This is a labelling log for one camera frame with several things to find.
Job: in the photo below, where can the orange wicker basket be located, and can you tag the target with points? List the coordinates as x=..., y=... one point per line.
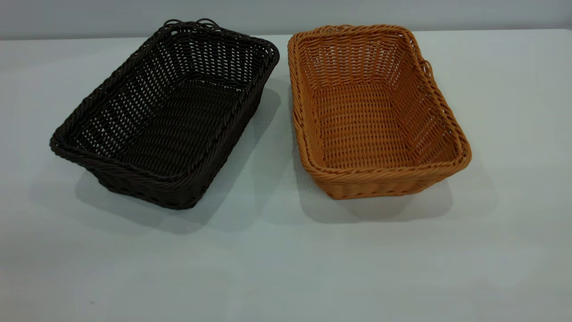
x=366, y=125

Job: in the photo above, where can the black wicker basket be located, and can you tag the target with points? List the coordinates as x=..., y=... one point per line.
x=178, y=129

